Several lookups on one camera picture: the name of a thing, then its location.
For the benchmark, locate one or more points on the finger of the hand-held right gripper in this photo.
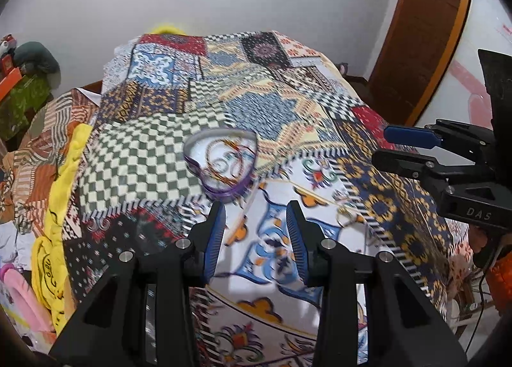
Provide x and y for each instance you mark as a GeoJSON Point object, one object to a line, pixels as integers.
{"type": "Point", "coordinates": [406, 135]}
{"type": "Point", "coordinates": [400, 162]}

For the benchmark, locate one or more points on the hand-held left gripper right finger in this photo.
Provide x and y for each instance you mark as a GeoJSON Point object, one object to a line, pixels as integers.
{"type": "Point", "coordinates": [299, 247]}

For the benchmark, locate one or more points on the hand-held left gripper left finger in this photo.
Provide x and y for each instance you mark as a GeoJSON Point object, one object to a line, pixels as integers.
{"type": "Point", "coordinates": [212, 247]}

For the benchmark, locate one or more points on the purple heart-shaped box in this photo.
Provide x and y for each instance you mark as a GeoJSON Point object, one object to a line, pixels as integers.
{"type": "Point", "coordinates": [220, 191]}

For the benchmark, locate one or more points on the person's right forearm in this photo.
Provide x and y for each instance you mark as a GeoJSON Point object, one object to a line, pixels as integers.
{"type": "Point", "coordinates": [502, 287]}

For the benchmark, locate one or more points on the person's right hand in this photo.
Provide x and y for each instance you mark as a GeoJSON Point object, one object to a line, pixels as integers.
{"type": "Point", "coordinates": [476, 241]}

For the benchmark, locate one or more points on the white heart-print sliding door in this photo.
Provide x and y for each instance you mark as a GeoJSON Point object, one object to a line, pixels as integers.
{"type": "Point", "coordinates": [468, 82]}

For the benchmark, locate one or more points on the brown wooden door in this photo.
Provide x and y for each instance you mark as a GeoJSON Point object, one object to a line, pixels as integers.
{"type": "Point", "coordinates": [424, 30]}

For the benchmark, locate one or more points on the pair of silver earrings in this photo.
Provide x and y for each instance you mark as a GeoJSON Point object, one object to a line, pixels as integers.
{"type": "Point", "coordinates": [100, 225]}

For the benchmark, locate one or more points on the patchwork printed blanket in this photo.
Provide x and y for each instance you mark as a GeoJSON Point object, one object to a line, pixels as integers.
{"type": "Point", "coordinates": [240, 110]}

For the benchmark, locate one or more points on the yellow printed cloth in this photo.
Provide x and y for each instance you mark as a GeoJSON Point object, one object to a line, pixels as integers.
{"type": "Point", "coordinates": [60, 211]}

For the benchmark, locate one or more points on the striped orange blanket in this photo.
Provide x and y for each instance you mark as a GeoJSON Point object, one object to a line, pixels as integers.
{"type": "Point", "coordinates": [40, 159]}

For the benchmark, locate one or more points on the pink plush item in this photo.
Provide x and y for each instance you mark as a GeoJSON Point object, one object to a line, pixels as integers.
{"type": "Point", "coordinates": [24, 295]}

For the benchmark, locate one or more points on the yellow pillow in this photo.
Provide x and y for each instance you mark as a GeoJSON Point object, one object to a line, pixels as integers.
{"type": "Point", "coordinates": [170, 28]}

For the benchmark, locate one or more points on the green patterned cloth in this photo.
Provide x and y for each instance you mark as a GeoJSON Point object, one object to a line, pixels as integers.
{"type": "Point", "coordinates": [24, 106]}

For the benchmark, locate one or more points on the grey-green bag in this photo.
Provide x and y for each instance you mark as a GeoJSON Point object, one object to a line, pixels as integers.
{"type": "Point", "coordinates": [38, 56]}

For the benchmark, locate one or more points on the orange box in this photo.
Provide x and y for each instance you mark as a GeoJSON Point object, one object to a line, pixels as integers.
{"type": "Point", "coordinates": [10, 80]}

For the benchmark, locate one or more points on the pile of household clutter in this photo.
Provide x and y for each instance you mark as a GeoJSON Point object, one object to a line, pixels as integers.
{"type": "Point", "coordinates": [7, 46]}

